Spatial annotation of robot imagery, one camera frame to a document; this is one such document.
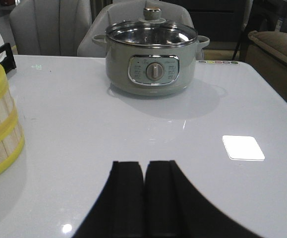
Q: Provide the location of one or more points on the bamboo steamer tier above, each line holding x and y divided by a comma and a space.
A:
2, 158
10, 129

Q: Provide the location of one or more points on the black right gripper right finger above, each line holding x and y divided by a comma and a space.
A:
176, 209

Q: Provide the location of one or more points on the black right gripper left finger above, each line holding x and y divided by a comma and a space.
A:
119, 210

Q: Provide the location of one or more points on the black bowl rack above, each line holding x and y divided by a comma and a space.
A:
6, 57

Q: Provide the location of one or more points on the glass pot lid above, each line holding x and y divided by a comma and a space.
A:
152, 31

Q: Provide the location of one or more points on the beige sofa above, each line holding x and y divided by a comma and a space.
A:
267, 54

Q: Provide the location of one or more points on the left grey upholstered chair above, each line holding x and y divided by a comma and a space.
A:
50, 27

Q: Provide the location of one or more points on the green electric cooking pot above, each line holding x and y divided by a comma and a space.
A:
150, 71

